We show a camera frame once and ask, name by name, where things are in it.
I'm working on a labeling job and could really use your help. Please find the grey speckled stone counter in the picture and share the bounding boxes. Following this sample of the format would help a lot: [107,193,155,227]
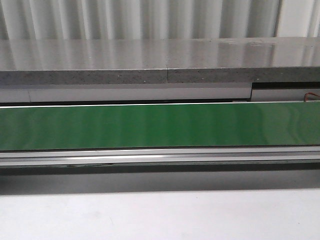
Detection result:
[0,37,320,86]

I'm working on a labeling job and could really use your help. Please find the white pleated curtain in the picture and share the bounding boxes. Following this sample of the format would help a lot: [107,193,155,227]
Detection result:
[0,0,320,40]

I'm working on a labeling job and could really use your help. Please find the red brown wire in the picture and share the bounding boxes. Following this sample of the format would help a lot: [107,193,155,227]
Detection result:
[303,92,320,103]

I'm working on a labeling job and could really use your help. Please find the green conveyor belt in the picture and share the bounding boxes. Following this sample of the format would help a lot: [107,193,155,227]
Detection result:
[0,102,320,151]

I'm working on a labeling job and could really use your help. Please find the silver aluminium conveyor frame rail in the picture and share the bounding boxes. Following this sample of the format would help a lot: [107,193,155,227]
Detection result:
[0,146,320,167]

